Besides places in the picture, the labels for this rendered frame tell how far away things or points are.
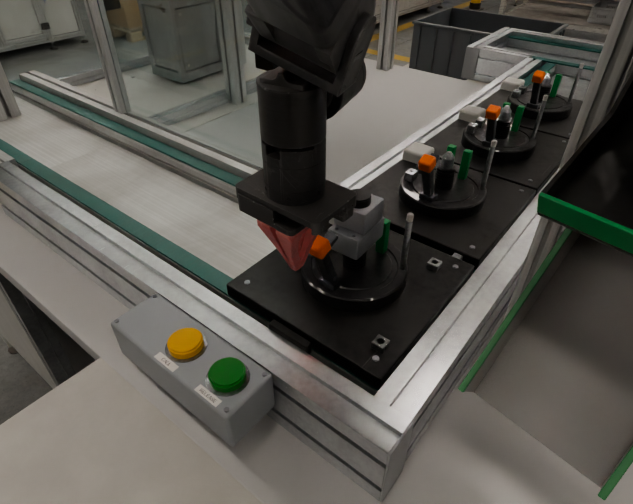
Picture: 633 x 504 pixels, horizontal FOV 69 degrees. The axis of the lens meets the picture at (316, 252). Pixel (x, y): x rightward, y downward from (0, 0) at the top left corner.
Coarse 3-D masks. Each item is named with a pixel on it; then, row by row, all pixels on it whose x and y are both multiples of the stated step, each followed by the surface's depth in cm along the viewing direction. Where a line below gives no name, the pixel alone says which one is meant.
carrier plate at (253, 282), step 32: (416, 256) 65; (448, 256) 65; (256, 288) 60; (288, 288) 60; (416, 288) 60; (448, 288) 60; (288, 320) 56; (320, 320) 56; (352, 320) 56; (384, 320) 56; (416, 320) 56; (320, 352) 54; (352, 352) 52; (384, 352) 52
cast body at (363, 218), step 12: (360, 192) 55; (360, 204) 54; (372, 204) 55; (360, 216) 53; (372, 216) 55; (336, 228) 56; (348, 228) 55; (360, 228) 54; (372, 228) 56; (348, 240) 55; (360, 240) 54; (372, 240) 57; (348, 252) 56; (360, 252) 56
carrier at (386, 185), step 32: (416, 160) 86; (448, 160) 73; (384, 192) 79; (416, 192) 75; (448, 192) 75; (480, 192) 75; (512, 192) 79; (416, 224) 71; (448, 224) 71; (480, 224) 71; (512, 224) 74; (480, 256) 65
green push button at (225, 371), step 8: (224, 360) 51; (232, 360) 51; (240, 360) 51; (216, 368) 50; (224, 368) 50; (232, 368) 50; (240, 368) 50; (208, 376) 49; (216, 376) 49; (224, 376) 49; (232, 376) 49; (240, 376) 49; (216, 384) 49; (224, 384) 48; (232, 384) 49; (240, 384) 49; (224, 392) 49
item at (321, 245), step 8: (328, 232) 53; (320, 240) 51; (328, 240) 51; (336, 240) 53; (312, 248) 51; (320, 248) 51; (328, 248) 52; (320, 256) 51; (328, 256) 53; (320, 264) 54; (328, 264) 54; (328, 272) 55; (328, 280) 56
